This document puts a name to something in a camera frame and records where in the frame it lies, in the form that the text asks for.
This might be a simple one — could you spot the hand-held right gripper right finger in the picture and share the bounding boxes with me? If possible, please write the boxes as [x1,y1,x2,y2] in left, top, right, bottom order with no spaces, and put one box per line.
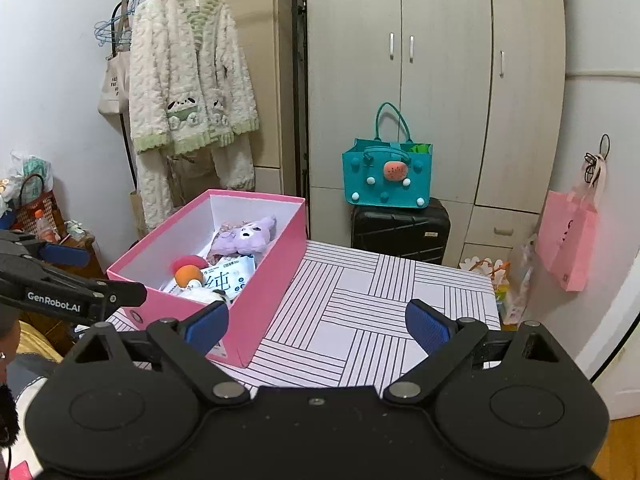
[384,299,561,406]

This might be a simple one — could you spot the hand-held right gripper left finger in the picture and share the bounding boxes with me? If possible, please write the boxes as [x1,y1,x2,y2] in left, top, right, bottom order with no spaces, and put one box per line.
[75,301,252,407]

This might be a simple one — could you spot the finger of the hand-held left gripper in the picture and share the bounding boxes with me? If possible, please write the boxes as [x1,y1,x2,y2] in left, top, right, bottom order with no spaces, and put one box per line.
[97,280,148,308]
[0,230,92,268]

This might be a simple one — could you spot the white fluffy plush toy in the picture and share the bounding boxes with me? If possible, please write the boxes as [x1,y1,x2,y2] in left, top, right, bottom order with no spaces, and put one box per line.
[187,282,235,307]

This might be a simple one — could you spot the white blue wipes pack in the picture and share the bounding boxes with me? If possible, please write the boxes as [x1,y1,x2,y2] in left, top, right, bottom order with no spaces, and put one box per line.
[200,252,258,303]

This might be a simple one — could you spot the orange plush toy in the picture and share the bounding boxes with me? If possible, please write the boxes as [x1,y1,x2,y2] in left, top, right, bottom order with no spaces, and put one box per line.
[174,264,205,289]

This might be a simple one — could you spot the pink red soft item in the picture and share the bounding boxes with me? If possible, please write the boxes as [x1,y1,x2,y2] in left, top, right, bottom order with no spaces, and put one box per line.
[171,254,209,274]

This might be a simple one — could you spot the pink cardboard box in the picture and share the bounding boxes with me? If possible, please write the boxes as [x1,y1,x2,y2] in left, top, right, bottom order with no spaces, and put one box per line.
[106,189,307,368]

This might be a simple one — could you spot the purple plush toy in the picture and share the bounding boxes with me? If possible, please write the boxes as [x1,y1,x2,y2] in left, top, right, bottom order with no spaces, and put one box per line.
[209,215,278,257]

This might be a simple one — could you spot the wooden cabinet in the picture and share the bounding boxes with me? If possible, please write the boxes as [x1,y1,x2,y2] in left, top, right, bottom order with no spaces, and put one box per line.
[15,230,110,343]

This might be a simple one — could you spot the orange drink bottle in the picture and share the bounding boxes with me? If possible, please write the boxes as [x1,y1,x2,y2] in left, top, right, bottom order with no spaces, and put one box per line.
[34,209,57,241]

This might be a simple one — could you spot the yellow bedding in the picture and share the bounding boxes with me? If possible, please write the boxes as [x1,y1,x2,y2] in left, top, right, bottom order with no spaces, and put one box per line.
[17,320,63,361]

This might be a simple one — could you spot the checked woven basket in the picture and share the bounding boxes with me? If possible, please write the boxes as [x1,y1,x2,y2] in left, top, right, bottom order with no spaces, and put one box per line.
[10,174,58,241]

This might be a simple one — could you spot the striped pink tablecloth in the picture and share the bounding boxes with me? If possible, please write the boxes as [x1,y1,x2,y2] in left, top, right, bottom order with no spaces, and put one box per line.
[102,240,502,388]

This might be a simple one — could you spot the person's upper body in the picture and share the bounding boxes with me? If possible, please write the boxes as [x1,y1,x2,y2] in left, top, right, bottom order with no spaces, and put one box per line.
[0,305,66,480]

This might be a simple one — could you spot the brown paper bag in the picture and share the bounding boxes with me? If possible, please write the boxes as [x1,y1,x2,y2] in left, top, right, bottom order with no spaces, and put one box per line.
[130,190,151,241]

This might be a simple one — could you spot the white orange paper bag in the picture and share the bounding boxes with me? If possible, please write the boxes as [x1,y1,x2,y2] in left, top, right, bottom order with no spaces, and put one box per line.
[459,256,512,311]

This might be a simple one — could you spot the white green plastic bag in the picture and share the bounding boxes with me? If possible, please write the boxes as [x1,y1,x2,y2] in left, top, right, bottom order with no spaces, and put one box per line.
[10,152,53,196]

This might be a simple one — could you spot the black suitcase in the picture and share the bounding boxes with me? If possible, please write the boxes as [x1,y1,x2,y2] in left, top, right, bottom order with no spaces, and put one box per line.
[350,197,452,267]

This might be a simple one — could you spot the white fluffy pajama pants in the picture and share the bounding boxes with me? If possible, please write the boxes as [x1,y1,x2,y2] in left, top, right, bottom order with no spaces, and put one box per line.
[136,135,257,233]

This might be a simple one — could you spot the clear plastic bag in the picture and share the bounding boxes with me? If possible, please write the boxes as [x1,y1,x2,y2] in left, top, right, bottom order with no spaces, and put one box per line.
[502,234,540,326]

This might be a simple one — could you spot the black clothes rack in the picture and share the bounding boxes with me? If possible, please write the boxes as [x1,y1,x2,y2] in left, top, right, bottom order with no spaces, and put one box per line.
[107,0,211,241]

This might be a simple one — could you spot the teal felt handbag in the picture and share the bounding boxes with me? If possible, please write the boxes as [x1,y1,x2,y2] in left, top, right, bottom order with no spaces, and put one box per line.
[342,102,434,208]

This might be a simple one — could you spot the pink shopping bag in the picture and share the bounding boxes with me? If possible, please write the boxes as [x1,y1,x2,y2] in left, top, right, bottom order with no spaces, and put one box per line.
[534,155,608,292]

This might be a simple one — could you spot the beige canvas tote bag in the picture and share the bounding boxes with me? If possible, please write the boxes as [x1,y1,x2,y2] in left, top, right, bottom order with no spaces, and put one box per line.
[97,15,133,116]

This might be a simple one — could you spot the white fluffy pajama top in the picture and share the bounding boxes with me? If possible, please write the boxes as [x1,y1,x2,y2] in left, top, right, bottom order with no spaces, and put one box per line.
[128,0,261,155]

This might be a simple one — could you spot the blue clothes hangers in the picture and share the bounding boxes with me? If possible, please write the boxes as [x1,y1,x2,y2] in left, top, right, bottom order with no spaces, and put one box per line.
[94,0,143,48]

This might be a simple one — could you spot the white refrigerator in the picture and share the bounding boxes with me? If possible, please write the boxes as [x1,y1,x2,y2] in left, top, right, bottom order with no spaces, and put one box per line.
[537,0,640,421]

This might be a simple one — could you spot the beige wardrobe with handles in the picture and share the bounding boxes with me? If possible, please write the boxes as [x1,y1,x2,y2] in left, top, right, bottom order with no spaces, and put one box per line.
[305,0,568,271]

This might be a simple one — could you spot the black hair tie bunch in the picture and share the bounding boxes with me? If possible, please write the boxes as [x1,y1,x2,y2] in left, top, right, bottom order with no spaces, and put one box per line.
[582,134,612,184]

